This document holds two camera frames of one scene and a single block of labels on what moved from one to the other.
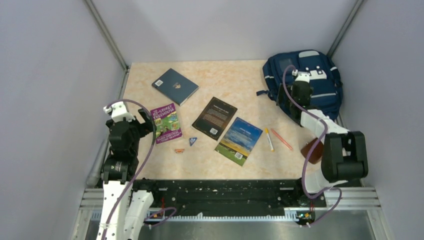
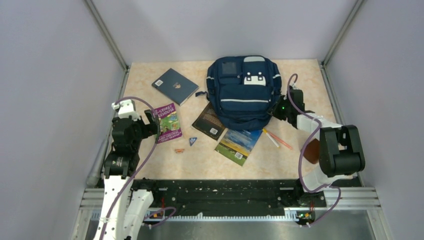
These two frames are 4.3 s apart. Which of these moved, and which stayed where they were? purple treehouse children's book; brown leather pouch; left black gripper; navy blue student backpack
Moved: navy blue student backpack
Stayed: left black gripper; brown leather pouch; purple treehouse children's book
